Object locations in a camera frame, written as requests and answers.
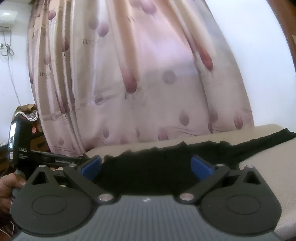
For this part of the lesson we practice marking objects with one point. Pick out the white air conditioner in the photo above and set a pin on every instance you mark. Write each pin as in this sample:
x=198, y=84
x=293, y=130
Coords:
x=7, y=23

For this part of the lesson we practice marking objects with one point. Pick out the brown patterned cloth pile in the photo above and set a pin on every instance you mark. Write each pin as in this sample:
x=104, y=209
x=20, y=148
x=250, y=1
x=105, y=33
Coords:
x=26, y=112

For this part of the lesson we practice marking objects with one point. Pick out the pink leaf-patterned bedsheet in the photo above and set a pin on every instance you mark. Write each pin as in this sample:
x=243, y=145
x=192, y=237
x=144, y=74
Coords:
x=129, y=76

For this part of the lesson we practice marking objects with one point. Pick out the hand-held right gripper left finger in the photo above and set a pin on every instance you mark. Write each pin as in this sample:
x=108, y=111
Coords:
x=90, y=171

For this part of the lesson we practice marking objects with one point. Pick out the brown wooden door frame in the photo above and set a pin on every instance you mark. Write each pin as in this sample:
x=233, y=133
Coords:
x=285, y=27

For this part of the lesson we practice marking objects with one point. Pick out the small black garment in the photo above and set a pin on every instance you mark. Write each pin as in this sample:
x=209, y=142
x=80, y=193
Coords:
x=148, y=171

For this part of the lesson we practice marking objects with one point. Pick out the person's left hand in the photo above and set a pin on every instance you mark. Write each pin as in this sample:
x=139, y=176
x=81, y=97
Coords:
x=8, y=188

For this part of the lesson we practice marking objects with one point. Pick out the beige woven cushion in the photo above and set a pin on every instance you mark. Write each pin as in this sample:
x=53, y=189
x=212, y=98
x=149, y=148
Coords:
x=266, y=157

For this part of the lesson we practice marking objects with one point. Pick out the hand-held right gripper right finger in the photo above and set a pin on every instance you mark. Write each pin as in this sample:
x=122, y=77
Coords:
x=200, y=169

